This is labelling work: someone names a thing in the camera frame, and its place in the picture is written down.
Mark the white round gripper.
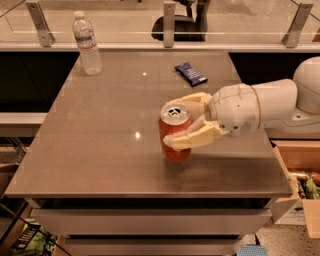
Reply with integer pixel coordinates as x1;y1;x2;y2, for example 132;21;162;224
162;84;260;151

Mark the red coke can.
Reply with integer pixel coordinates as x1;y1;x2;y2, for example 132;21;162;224
158;104;192;163

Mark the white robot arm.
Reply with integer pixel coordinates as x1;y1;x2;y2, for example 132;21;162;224
162;57;320;151

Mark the clear plastic water bottle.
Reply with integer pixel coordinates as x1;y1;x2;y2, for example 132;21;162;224
72;11;102;75

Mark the blue snack packet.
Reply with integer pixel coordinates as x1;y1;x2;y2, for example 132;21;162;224
174;62;208;87

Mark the black office chair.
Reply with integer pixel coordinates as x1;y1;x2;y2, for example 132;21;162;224
151;0;211;42

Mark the cardboard box with items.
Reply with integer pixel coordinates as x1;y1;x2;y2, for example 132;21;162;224
271;140;320;239

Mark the blue perforated object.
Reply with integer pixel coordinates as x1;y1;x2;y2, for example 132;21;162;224
236;245;268;256

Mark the lower grey drawer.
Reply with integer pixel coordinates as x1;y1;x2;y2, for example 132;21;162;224
65;239;241;256

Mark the grey drawer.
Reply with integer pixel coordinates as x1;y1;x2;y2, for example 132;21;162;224
31;209;271;236
65;239;241;256

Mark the upper grey drawer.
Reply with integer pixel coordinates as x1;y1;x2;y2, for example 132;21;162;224
31;209;271;236

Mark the green black snack bag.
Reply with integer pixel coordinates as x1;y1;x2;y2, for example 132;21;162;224
11;218;58;256

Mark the middle metal railing bracket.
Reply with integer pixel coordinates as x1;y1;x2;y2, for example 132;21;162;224
163;1;175;48

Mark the metal railing bracket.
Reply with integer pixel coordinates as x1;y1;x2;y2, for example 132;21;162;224
25;0;56;47
281;3;313;48
163;1;175;48

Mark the right metal railing bracket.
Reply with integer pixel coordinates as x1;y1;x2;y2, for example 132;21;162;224
281;3;313;48

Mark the left metal railing bracket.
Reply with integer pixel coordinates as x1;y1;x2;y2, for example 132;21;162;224
25;0;56;47

